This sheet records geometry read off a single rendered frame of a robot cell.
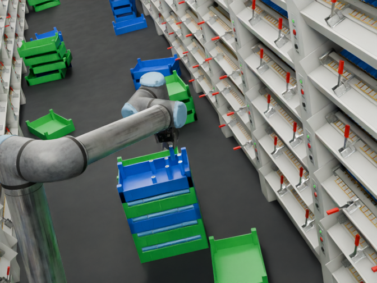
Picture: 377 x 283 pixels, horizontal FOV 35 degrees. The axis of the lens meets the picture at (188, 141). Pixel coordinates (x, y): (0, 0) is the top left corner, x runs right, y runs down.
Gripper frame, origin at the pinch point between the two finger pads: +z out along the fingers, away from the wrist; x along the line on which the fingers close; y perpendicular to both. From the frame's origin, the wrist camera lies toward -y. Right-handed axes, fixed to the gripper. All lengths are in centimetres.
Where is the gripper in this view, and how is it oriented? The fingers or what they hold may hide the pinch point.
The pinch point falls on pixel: (170, 145)
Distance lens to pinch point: 243.1
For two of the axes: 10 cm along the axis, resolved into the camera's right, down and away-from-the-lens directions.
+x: 9.9, -0.9, -1.5
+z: 1.7, 7.2, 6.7
